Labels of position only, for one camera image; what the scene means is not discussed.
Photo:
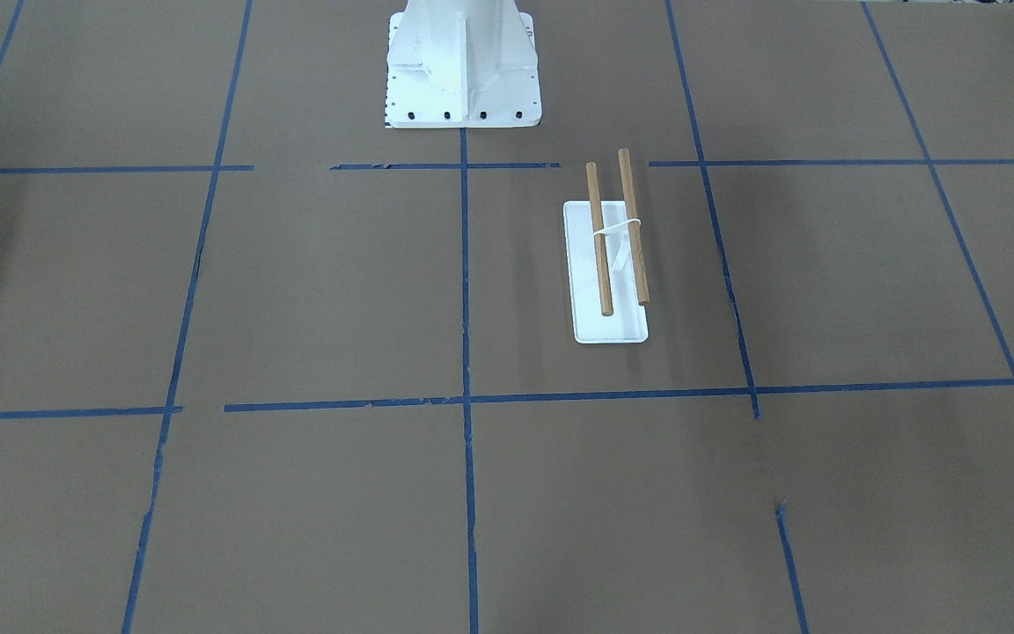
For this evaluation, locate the wooden rack dowel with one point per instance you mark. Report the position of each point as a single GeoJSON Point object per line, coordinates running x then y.
{"type": "Point", "coordinates": [635, 229]}
{"type": "Point", "coordinates": [600, 247]}

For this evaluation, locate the white rack upright bracket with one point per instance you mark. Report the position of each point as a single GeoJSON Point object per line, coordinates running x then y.
{"type": "Point", "coordinates": [621, 231]}

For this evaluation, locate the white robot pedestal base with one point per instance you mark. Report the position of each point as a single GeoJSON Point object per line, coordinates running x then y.
{"type": "Point", "coordinates": [462, 64]}

